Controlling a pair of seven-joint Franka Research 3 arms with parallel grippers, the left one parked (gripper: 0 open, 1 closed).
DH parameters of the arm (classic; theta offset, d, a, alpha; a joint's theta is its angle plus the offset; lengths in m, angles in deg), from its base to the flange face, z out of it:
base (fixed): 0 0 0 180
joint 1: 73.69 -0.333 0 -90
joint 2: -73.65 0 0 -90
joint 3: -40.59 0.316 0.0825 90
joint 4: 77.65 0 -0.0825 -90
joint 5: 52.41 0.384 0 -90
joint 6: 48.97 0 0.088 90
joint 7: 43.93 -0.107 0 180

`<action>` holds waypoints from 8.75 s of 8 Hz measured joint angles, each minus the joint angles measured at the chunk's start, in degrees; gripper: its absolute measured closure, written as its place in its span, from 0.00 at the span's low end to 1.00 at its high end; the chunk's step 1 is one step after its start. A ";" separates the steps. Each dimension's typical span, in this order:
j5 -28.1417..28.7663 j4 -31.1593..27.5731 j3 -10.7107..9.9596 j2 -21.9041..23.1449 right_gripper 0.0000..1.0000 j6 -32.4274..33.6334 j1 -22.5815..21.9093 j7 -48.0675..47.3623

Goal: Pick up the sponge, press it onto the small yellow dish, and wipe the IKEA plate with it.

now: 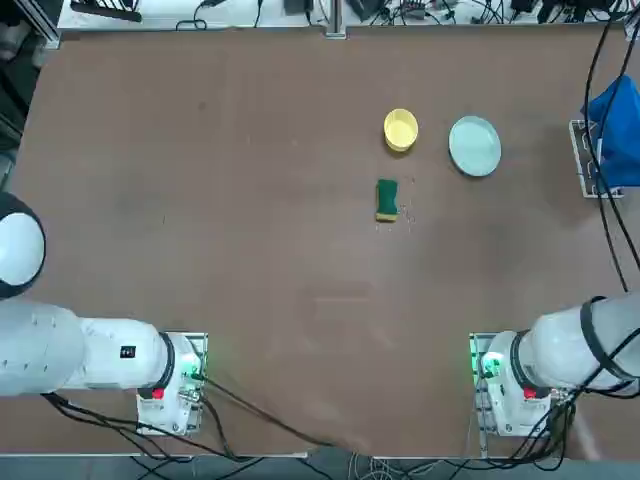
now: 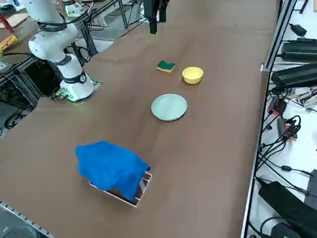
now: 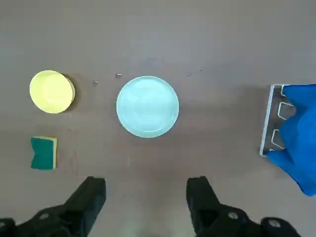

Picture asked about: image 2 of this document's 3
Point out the small yellow dish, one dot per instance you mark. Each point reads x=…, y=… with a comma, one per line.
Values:
x=192, y=75

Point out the dark power brick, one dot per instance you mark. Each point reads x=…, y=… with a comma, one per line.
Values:
x=294, y=75

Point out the large black case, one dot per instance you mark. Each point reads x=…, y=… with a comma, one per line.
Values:
x=287, y=205

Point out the tan mat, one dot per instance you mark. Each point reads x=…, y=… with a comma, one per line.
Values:
x=17, y=19

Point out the blue cloth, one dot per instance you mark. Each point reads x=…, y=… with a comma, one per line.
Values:
x=106, y=163

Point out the green and yellow sponge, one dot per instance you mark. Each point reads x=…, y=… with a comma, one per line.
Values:
x=165, y=65

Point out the big black power brick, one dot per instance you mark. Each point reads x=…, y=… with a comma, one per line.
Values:
x=299, y=49

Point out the small black power adapter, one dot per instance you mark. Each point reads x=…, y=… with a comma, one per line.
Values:
x=298, y=29

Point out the clear slotted rack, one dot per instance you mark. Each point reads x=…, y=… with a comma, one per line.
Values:
x=141, y=188

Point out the black and orange connector box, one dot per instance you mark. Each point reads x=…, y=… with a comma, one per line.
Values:
x=278, y=106
x=288, y=129

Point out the aluminium edge rail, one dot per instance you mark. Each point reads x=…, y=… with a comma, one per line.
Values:
x=15, y=212

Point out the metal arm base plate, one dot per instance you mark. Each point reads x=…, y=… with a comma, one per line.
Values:
x=97, y=83

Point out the pale green plate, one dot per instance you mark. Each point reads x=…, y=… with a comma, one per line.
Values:
x=169, y=107

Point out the yellow snack packet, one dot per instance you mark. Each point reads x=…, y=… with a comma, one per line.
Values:
x=8, y=42

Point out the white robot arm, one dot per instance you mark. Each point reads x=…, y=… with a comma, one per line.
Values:
x=49, y=44

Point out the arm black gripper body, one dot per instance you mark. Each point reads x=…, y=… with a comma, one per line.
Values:
x=151, y=8

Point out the aluminium profile post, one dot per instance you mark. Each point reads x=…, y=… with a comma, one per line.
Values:
x=279, y=34

